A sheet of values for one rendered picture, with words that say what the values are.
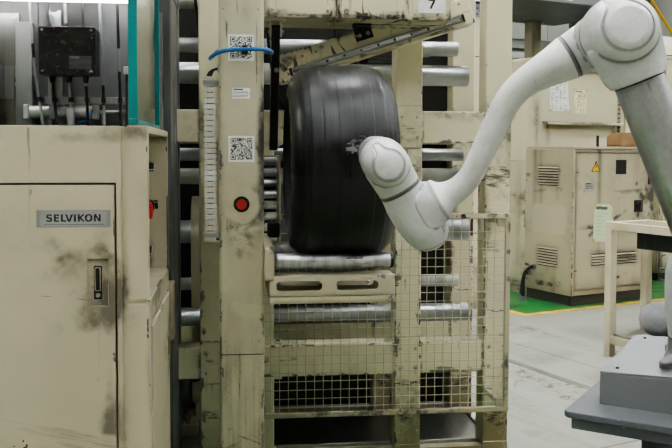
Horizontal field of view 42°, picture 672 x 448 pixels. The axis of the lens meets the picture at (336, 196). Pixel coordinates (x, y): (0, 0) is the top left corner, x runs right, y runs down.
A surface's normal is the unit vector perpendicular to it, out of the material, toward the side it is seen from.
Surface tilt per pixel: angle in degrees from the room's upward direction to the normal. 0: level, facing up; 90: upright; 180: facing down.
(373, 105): 57
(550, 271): 90
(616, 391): 90
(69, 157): 90
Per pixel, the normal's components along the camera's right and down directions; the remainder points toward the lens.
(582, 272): 0.48, 0.04
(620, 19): -0.16, 0.00
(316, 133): -0.16, -0.22
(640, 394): -0.52, 0.04
